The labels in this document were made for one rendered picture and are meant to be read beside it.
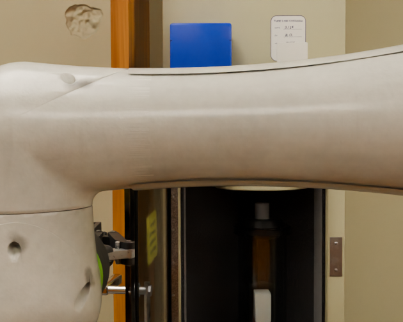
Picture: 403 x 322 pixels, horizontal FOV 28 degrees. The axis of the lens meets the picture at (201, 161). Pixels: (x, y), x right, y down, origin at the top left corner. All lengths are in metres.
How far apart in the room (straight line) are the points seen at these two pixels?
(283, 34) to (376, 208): 0.62
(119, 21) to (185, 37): 0.11
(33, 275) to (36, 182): 0.07
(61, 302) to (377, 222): 1.36
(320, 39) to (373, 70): 0.85
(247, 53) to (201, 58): 0.14
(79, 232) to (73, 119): 0.09
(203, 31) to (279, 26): 0.17
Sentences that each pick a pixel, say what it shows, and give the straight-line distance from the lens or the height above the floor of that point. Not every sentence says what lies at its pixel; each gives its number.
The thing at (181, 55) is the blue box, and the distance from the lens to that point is 1.31.
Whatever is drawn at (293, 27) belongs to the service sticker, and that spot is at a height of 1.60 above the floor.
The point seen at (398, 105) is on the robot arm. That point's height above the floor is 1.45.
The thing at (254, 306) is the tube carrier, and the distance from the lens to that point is 1.51.
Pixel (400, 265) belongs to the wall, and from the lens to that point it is 1.93.
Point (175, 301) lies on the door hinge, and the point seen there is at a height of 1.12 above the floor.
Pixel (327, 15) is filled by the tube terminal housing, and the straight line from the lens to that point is 1.44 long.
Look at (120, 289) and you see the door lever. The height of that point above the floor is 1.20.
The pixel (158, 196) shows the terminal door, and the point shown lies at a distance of 1.30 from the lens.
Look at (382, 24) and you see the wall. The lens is 1.90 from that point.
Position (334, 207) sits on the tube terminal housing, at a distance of 1.44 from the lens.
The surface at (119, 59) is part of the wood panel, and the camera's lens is 1.33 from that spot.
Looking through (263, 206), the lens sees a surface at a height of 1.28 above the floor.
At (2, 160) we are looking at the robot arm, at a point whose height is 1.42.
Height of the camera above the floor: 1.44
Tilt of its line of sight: 3 degrees down
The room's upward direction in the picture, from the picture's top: straight up
